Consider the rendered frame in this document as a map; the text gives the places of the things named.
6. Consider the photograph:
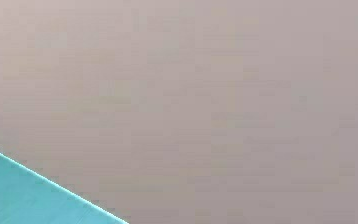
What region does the turquoise table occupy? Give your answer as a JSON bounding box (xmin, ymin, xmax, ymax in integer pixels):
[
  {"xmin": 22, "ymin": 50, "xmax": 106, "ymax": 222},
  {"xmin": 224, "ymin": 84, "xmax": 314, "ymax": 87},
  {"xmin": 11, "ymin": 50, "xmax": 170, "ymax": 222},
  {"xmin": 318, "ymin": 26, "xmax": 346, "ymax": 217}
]
[{"xmin": 0, "ymin": 150, "xmax": 131, "ymax": 224}]

